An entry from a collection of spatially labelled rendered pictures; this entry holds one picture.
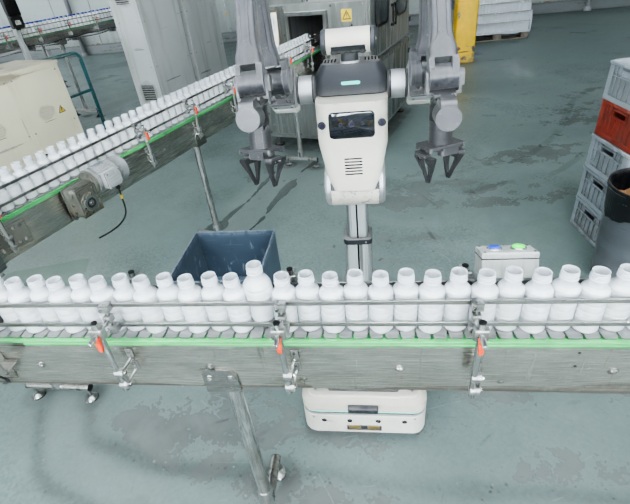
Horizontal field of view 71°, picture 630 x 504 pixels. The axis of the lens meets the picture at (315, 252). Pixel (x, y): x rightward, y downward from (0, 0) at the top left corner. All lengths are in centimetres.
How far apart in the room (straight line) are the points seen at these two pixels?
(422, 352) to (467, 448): 106
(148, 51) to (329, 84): 545
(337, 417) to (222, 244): 88
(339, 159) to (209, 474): 143
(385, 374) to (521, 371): 33
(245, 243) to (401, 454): 111
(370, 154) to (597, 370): 87
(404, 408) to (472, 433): 37
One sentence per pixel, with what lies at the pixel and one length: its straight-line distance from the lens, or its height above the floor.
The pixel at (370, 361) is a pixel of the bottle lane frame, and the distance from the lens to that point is 116.
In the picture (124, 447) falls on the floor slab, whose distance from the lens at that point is 239.
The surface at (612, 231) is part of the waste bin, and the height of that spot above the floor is 40.
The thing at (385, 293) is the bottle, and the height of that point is 113.
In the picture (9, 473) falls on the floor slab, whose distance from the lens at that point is 260.
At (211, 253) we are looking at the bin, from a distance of 179.
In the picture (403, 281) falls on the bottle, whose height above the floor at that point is 115.
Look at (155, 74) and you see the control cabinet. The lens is 687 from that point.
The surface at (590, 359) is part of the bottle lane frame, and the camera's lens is 125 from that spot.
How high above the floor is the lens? 179
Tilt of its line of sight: 34 degrees down
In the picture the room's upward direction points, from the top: 7 degrees counter-clockwise
